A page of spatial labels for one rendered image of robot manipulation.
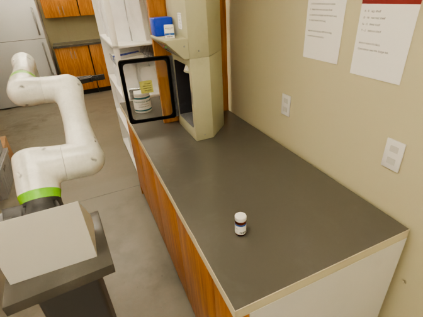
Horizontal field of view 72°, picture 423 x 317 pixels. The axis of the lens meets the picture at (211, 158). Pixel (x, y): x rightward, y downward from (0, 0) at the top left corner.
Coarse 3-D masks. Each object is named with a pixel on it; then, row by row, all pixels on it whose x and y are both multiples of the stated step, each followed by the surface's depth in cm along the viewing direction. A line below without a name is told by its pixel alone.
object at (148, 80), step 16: (128, 64) 172; (144, 64) 175; (160, 64) 177; (128, 80) 176; (144, 80) 179; (160, 80) 181; (128, 96) 181; (144, 96) 183; (160, 96) 186; (144, 112) 188; (160, 112) 191
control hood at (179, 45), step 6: (150, 36) 167; (156, 36) 159; (162, 36) 157; (180, 36) 154; (162, 42) 148; (168, 42) 143; (174, 42) 144; (180, 42) 145; (186, 42) 146; (174, 48) 145; (180, 48) 147; (186, 48) 148; (180, 54) 148; (186, 54) 149
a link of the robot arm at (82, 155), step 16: (48, 80) 122; (64, 80) 123; (48, 96) 122; (64, 96) 119; (80, 96) 123; (64, 112) 116; (80, 112) 116; (64, 128) 113; (80, 128) 110; (64, 144) 104; (80, 144) 104; (96, 144) 108; (64, 160) 100; (80, 160) 102; (96, 160) 105; (80, 176) 105
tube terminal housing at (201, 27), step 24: (168, 0) 159; (192, 0) 139; (216, 0) 153; (192, 24) 144; (216, 24) 158; (192, 48) 149; (216, 48) 162; (192, 72) 154; (216, 72) 167; (216, 96) 172; (216, 120) 178
